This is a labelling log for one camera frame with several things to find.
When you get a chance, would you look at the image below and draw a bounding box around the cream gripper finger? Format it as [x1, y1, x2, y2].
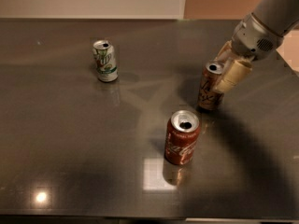
[215, 40, 239, 63]
[213, 58, 252, 93]

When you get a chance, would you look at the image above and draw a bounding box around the orange soda can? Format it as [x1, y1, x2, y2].
[198, 61, 224, 111]

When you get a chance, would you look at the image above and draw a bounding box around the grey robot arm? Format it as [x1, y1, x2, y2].
[213, 0, 299, 93]

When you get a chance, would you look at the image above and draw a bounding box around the red coke can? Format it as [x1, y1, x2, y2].
[164, 110, 200, 165]

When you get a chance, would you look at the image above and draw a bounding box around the white green 7up can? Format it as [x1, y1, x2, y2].
[93, 40, 118, 82]

